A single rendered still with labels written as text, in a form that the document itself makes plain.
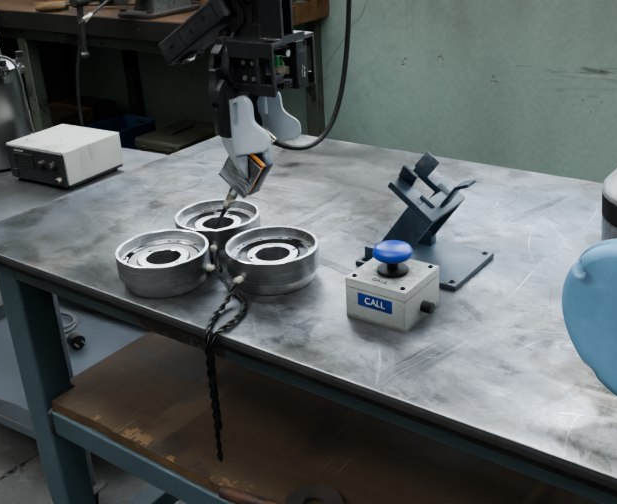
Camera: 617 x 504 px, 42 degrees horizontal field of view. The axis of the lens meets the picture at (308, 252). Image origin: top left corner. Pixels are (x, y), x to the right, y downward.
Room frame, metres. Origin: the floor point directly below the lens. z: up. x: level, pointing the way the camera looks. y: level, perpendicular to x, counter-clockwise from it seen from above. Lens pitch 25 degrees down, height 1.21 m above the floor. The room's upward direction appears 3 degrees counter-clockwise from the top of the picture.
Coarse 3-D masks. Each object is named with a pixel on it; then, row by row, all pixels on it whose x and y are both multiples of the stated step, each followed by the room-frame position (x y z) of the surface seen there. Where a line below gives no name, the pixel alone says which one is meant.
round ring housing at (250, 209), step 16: (192, 208) 0.96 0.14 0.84; (208, 208) 0.97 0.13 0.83; (240, 208) 0.96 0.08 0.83; (256, 208) 0.93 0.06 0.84; (176, 224) 0.90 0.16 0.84; (208, 224) 0.93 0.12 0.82; (224, 224) 0.94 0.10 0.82; (240, 224) 0.88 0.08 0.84; (256, 224) 0.90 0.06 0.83; (208, 240) 0.87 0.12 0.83; (224, 240) 0.87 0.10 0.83; (224, 256) 0.88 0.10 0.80
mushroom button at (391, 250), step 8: (392, 240) 0.74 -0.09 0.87; (376, 248) 0.72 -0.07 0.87; (384, 248) 0.72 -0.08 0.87; (392, 248) 0.72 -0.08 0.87; (400, 248) 0.72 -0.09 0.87; (408, 248) 0.72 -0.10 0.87; (376, 256) 0.72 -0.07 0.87; (384, 256) 0.71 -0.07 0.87; (392, 256) 0.71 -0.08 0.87; (400, 256) 0.71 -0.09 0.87; (408, 256) 0.71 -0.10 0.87; (392, 264) 0.72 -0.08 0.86
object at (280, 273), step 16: (240, 240) 0.85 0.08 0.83; (256, 240) 0.86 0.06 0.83; (304, 240) 0.85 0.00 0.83; (256, 256) 0.83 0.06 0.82; (272, 256) 0.84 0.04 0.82; (288, 256) 0.81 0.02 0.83; (304, 256) 0.78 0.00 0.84; (240, 272) 0.78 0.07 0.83; (256, 272) 0.77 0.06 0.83; (272, 272) 0.77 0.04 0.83; (288, 272) 0.77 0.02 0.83; (304, 272) 0.78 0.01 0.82; (240, 288) 0.79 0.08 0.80; (256, 288) 0.78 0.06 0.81; (272, 288) 0.77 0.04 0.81; (288, 288) 0.78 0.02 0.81
